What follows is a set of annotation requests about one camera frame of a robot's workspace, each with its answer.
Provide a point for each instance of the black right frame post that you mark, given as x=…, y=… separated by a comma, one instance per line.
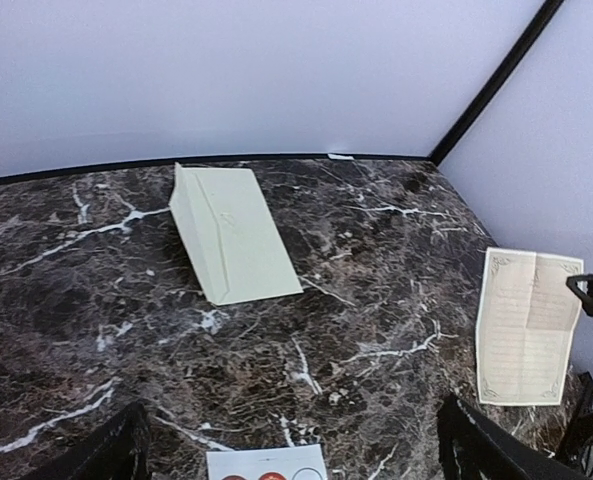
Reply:
x=496, y=81

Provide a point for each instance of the white sticker sheet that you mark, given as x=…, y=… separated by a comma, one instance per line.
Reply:
x=302, y=462

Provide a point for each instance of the printed paper letter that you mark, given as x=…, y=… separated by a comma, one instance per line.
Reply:
x=525, y=325

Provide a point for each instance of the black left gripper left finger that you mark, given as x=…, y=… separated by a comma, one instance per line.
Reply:
x=116, y=450

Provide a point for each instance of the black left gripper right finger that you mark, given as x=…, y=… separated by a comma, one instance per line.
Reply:
x=471, y=446

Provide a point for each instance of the cream paper envelope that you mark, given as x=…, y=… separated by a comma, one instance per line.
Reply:
x=231, y=239

